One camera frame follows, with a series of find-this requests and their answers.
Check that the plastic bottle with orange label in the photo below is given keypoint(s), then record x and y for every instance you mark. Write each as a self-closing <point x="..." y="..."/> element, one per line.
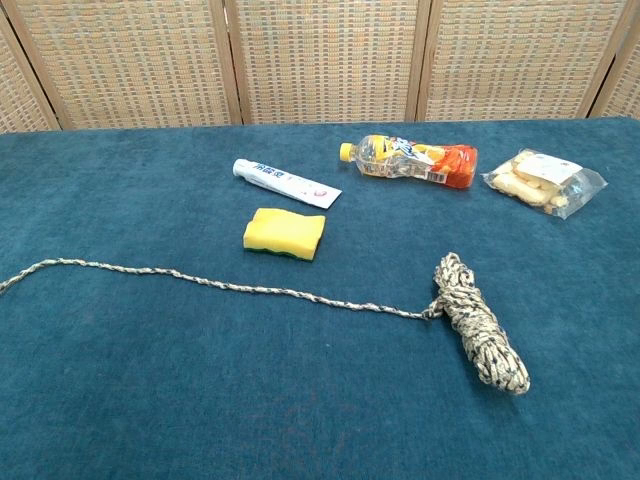
<point x="450" y="167"/>

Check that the white toothpaste tube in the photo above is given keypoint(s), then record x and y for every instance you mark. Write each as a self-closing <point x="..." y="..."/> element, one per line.
<point x="280" y="180"/>

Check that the woven wooden folding screen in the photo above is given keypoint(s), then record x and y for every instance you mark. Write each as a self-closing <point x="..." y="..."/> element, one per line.
<point x="325" y="60"/>

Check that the teal felt table cover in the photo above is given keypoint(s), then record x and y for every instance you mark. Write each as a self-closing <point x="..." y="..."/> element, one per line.
<point x="150" y="375"/>

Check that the clear bag of biscuits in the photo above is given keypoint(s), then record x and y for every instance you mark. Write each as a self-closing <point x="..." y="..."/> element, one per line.
<point x="530" y="180"/>

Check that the yellow sponge with green base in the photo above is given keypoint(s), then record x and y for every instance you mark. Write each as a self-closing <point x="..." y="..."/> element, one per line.
<point x="282" y="230"/>

